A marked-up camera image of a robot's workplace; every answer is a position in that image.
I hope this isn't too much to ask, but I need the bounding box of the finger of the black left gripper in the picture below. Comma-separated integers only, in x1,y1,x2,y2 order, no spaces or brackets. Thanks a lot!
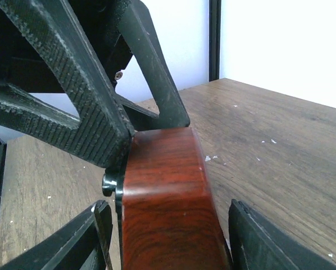
0,1,134,169
111,1,190,131

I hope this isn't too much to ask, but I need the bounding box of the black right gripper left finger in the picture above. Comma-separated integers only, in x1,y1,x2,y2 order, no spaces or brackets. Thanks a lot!
0,200,113,269

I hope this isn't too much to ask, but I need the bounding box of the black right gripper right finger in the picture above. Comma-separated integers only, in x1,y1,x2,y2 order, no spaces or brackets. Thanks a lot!
228,199,336,269

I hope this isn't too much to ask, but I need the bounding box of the red wooden metronome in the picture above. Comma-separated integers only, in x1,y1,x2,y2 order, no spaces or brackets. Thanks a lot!
102,127,233,269

